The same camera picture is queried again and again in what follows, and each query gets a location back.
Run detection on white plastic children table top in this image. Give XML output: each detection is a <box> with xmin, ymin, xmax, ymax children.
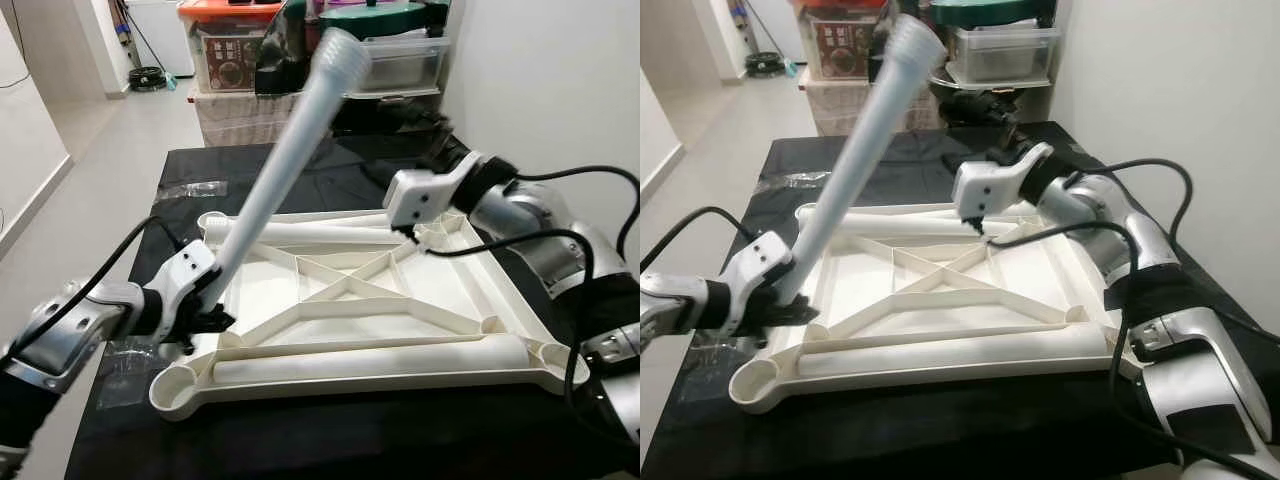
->
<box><xmin>148</xmin><ymin>208</ymin><xmax>591</xmax><ymax>421</ymax></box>
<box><xmin>728</xmin><ymin>203</ymin><xmax>1143</xmax><ymax>416</ymax></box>

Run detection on black wok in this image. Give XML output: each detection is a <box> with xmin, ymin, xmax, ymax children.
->
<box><xmin>930</xmin><ymin>85</ymin><xmax>1031</xmax><ymax>129</ymax></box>
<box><xmin>330</xmin><ymin>95</ymin><xmax>446</xmax><ymax>136</ymax></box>

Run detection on clear plastic storage bin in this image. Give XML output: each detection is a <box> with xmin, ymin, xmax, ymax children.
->
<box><xmin>945</xmin><ymin>25</ymin><xmax>1061</xmax><ymax>86</ymax></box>
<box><xmin>345</xmin><ymin>35</ymin><xmax>451</xmax><ymax>93</ymax></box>

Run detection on clear tape strip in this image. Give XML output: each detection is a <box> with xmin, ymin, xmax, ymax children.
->
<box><xmin>762</xmin><ymin>172</ymin><xmax>833</xmax><ymax>193</ymax></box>
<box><xmin>160</xmin><ymin>180</ymin><xmax>229</xmax><ymax>201</ymax></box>

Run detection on dark green pot lid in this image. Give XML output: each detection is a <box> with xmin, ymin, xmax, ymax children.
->
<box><xmin>320</xmin><ymin>0</ymin><xmax>451</xmax><ymax>41</ymax></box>
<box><xmin>930</xmin><ymin>0</ymin><xmax>1056</xmax><ymax>29</ymax></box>

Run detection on black tablecloth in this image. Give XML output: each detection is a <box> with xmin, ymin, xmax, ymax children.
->
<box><xmin>640</xmin><ymin>122</ymin><xmax>1280</xmax><ymax>480</ymax></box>
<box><xmin>65</xmin><ymin>125</ymin><xmax>641</xmax><ymax>480</ymax></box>

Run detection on patterned cloth covered table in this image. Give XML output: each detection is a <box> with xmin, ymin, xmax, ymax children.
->
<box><xmin>800</xmin><ymin>70</ymin><xmax>901</xmax><ymax>136</ymax></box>
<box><xmin>188</xmin><ymin>85</ymin><xmax>301</xmax><ymax>149</ymax></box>

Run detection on orange lid storage box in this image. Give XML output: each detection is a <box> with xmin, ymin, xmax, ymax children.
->
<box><xmin>178</xmin><ymin>0</ymin><xmax>286</xmax><ymax>93</ymax></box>
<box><xmin>795</xmin><ymin>0</ymin><xmax>881</xmax><ymax>81</ymax></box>

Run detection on white chest freezer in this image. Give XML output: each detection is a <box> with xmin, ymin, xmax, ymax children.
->
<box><xmin>745</xmin><ymin>0</ymin><xmax>806</xmax><ymax>56</ymax></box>
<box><xmin>125</xmin><ymin>0</ymin><xmax>196</xmax><ymax>76</ymax></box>

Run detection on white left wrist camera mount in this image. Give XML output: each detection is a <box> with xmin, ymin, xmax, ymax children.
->
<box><xmin>718</xmin><ymin>232</ymin><xmax>796</xmax><ymax>331</ymax></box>
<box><xmin>150</xmin><ymin>238</ymin><xmax>223</xmax><ymax>346</ymax></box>

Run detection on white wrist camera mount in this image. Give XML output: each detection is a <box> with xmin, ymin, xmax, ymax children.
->
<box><xmin>950</xmin><ymin>143</ymin><xmax>1056</xmax><ymax>239</ymax></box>
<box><xmin>718</xmin><ymin>232</ymin><xmax>796</xmax><ymax>331</ymax></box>
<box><xmin>150</xmin><ymin>238</ymin><xmax>223</xmax><ymax>346</ymax></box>
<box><xmin>383</xmin><ymin>152</ymin><xmax>483</xmax><ymax>243</ymax></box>

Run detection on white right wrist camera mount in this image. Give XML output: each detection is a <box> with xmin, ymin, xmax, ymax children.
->
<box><xmin>950</xmin><ymin>143</ymin><xmax>1056</xmax><ymax>239</ymax></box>
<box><xmin>383</xmin><ymin>152</ymin><xmax>483</xmax><ymax>243</ymax></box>

